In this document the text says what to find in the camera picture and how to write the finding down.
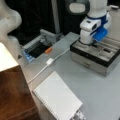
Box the metal binder clip stand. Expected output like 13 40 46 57
71 110 87 120

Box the white and blue gripper body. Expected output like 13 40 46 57
80 11 111 45

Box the black tray with blue edge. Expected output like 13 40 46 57
22 29 62 62

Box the white cable with connector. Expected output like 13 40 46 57
26 48 72 84

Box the white spiral notebook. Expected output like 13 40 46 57
33 71 82 120

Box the black and silver drawer box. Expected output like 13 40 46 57
70 37 120 76

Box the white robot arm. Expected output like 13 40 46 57
0 0 111 72

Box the small orange object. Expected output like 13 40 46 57
45 48 52 54

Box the brown wooden shelf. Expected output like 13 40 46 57
0 66 40 120

